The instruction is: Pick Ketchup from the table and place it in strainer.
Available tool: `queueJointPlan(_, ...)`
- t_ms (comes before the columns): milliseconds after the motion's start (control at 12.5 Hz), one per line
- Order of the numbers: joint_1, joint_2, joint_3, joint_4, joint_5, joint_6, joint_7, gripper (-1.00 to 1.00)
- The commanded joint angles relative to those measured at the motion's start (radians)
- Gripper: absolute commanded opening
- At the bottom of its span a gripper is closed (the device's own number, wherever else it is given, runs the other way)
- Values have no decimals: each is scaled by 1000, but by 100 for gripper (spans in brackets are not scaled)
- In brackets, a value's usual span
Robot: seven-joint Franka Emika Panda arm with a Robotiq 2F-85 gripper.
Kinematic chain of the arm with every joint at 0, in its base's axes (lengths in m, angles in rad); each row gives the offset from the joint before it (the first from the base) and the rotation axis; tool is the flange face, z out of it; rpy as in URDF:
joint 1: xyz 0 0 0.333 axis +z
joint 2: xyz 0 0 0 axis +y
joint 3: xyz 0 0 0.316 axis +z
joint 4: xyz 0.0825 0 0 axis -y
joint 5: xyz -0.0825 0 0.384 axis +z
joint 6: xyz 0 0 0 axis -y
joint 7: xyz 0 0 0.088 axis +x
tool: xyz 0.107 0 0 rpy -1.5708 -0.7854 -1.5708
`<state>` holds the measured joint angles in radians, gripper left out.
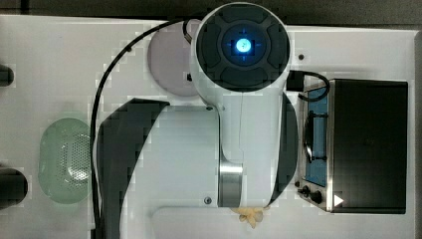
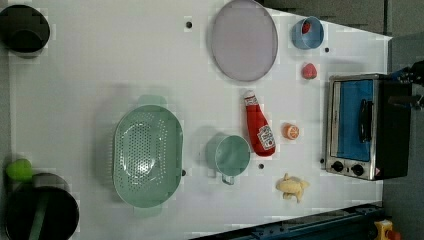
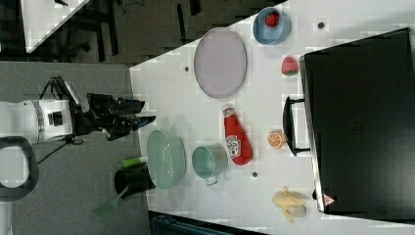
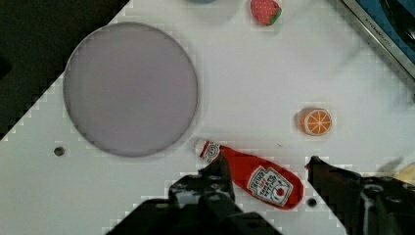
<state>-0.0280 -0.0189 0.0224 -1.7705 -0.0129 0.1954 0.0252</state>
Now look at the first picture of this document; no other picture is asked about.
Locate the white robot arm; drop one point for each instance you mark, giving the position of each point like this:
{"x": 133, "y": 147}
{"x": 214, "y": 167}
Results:
{"x": 223, "y": 153}

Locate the green plastic strainer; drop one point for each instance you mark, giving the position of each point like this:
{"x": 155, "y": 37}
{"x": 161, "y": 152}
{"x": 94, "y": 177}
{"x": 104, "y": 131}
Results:
{"x": 64, "y": 162}

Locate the grey round plate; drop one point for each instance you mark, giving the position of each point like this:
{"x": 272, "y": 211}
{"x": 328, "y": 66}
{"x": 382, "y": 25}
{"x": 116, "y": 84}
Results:
{"x": 168, "y": 61}

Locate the yellow peeled banana toy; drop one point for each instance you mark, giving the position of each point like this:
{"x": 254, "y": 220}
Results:
{"x": 251, "y": 215}

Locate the black toaster oven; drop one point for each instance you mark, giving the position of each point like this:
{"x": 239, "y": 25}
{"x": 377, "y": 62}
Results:
{"x": 353, "y": 155}

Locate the black cylinder lower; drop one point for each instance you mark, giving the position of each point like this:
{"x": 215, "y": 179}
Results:
{"x": 13, "y": 187}

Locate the black cylinder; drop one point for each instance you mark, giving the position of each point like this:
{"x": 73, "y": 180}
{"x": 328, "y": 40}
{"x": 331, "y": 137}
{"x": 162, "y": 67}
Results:
{"x": 13, "y": 187}
{"x": 6, "y": 76}

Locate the black cylinder upper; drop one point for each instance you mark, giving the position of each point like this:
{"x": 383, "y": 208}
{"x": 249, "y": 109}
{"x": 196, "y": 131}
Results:
{"x": 6, "y": 76}

